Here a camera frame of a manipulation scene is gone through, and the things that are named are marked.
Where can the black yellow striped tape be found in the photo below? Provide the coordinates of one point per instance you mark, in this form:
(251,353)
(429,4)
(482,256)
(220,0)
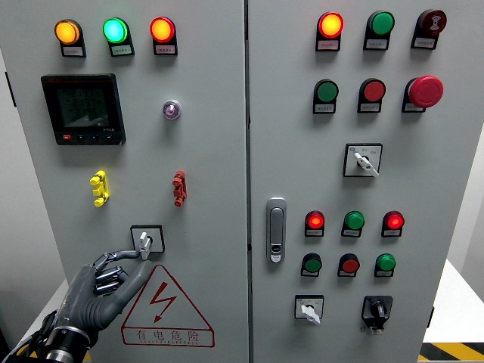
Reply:
(453,351)
(87,357)

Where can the red warning triangle sticker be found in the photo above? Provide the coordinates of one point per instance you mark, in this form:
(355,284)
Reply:
(164,334)

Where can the black display meter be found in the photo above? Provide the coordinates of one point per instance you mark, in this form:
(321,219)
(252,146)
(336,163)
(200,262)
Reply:
(84,109)

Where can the pale grey door with display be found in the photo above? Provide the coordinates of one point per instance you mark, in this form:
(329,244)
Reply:
(211,151)

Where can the silver door lock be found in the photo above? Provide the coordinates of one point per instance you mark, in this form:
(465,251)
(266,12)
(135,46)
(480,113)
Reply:
(276,230)

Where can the white round lamp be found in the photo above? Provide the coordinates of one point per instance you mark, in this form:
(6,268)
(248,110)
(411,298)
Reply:
(171,109)

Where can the small label plate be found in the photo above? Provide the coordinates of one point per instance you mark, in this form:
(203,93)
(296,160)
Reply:
(369,107)
(412,107)
(314,233)
(350,233)
(346,274)
(327,45)
(391,233)
(309,274)
(324,108)
(424,43)
(165,49)
(121,50)
(72,51)
(383,274)
(376,44)

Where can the black door hinge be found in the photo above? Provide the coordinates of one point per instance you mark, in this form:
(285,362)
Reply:
(10,88)
(431,317)

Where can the small green push button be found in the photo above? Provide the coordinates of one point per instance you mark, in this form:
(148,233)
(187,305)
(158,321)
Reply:
(313,264)

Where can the small red round lamp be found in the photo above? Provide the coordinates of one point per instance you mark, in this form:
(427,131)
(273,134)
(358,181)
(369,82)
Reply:
(315,220)
(394,220)

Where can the small red push button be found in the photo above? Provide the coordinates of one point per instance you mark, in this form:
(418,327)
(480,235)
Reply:
(350,264)

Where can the yellow round lamp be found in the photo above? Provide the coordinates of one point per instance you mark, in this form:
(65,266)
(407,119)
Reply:
(67,31)

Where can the bright green round lamp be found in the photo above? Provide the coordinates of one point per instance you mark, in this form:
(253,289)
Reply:
(115,30)

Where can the small green round lamp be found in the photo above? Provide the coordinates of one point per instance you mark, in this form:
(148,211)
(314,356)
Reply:
(354,220)
(386,262)

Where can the pale grey door with lock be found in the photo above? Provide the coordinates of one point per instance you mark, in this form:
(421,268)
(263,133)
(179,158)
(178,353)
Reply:
(416,181)

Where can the large red stop button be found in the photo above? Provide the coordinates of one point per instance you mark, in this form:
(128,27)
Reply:
(426,91)

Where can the dark green round lamp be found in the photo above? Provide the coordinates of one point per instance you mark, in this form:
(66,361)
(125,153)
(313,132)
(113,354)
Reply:
(381,23)

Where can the dark red buzzer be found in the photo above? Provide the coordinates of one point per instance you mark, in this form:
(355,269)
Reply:
(432,22)

